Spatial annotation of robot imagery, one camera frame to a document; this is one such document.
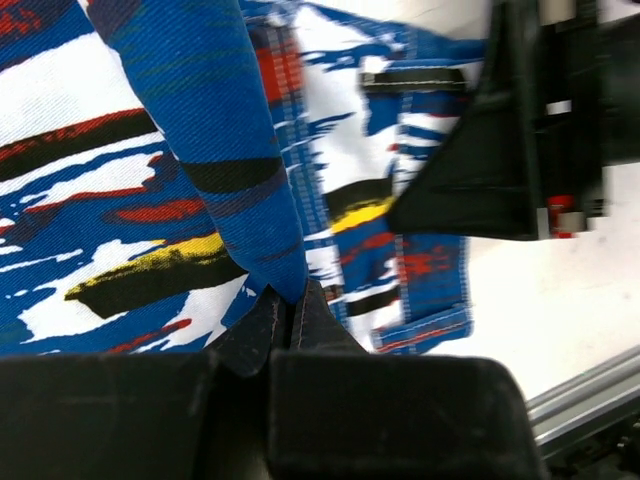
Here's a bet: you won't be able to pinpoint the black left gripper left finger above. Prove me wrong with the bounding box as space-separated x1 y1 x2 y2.
206 286 286 376

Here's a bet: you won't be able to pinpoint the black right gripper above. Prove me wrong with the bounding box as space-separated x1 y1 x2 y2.
388 1 639 241

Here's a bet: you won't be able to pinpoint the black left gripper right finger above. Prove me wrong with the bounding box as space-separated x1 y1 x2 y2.
289 279 366 354

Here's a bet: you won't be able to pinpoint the blue white red patterned trousers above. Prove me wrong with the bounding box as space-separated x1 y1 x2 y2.
1 1 489 355

